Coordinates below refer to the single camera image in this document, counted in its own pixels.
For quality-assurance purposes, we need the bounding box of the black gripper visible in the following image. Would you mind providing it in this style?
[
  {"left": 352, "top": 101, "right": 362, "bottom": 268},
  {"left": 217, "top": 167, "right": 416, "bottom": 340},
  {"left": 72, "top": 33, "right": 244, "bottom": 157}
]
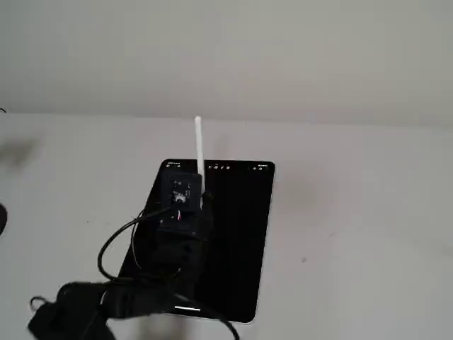
[{"left": 149, "top": 191, "right": 214, "bottom": 285}]

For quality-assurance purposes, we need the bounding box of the white stylus pencil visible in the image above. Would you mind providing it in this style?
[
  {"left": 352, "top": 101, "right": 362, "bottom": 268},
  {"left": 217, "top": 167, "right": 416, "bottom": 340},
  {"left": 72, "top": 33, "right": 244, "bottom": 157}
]
[{"left": 193, "top": 115, "right": 207, "bottom": 210}]

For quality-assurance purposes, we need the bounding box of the black screen silver tablet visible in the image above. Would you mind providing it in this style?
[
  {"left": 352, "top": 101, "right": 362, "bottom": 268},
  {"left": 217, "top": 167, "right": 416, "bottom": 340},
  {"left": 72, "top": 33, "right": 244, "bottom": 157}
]
[{"left": 116, "top": 159, "right": 276, "bottom": 324}]

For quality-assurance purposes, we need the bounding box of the black gripper camera module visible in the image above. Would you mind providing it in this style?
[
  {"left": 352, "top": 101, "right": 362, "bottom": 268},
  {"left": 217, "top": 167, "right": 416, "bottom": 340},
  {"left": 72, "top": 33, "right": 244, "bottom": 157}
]
[{"left": 156, "top": 172, "right": 204, "bottom": 237}]

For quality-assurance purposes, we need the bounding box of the thick black trailing cable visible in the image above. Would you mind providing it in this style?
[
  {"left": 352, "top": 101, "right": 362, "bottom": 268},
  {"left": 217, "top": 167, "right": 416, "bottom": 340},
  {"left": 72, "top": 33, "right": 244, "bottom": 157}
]
[{"left": 168, "top": 293, "right": 241, "bottom": 340}]

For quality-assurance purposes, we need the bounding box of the black camera cable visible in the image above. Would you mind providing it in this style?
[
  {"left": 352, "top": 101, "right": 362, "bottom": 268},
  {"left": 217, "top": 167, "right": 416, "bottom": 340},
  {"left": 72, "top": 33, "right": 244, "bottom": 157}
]
[{"left": 96, "top": 204, "right": 178, "bottom": 281}]

